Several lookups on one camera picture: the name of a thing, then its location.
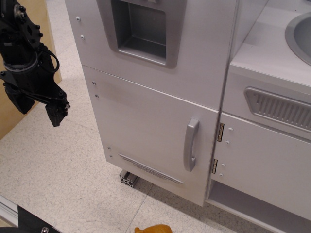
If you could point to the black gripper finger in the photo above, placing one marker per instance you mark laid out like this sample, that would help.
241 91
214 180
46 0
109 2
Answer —
18 98
57 111

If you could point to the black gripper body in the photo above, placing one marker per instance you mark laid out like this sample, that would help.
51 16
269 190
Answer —
37 83

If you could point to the white fridge door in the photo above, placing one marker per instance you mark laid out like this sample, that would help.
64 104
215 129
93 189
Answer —
149 127
203 53

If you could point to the silver fridge door handle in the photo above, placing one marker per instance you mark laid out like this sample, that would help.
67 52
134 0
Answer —
191 132

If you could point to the silver fridge door emblem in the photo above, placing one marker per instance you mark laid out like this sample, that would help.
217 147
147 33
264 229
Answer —
151 170

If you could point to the aluminium extrusion bar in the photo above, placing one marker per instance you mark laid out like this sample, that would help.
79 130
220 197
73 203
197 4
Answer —
128 178

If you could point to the silver ice dispenser recess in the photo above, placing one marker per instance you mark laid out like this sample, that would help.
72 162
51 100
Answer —
146 29

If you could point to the orange toy food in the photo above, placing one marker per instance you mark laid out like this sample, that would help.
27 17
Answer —
160 228

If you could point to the upper brass hinge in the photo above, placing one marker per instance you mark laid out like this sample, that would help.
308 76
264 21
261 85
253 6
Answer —
220 132

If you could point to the brass hinge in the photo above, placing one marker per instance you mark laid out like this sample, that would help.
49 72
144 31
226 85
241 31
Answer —
214 166
220 132

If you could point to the lower brass hinge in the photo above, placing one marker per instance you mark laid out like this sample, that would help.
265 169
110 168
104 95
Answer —
214 166

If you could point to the white kitchen counter unit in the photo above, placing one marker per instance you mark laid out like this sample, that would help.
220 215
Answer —
266 62

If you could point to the white cabinet door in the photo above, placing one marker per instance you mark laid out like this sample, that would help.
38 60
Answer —
266 164

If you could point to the silver vent panel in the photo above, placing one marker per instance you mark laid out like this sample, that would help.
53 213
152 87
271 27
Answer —
279 108

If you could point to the grey toy sink basin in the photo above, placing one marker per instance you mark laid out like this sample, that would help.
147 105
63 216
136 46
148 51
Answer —
298 37

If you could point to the aluminium frame rail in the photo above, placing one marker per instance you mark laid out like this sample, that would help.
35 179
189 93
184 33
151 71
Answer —
8 211

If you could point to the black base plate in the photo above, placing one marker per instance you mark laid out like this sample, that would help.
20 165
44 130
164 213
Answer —
32 224

